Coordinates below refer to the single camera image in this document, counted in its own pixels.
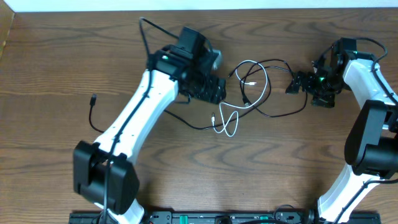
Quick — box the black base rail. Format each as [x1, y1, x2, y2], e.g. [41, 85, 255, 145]
[68, 210, 381, 224]

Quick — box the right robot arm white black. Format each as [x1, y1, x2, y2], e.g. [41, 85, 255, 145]
[285, 37, 397, 223]

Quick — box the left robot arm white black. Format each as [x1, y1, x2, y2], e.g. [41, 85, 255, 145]
[73, 27, 226, 223]

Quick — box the black usb cable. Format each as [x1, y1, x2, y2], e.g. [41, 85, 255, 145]
[228, 58, 308, 119]
[88, 93, 271, 134]

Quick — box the white usb cable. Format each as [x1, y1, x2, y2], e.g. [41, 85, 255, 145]
[211, 59, 269, 138]

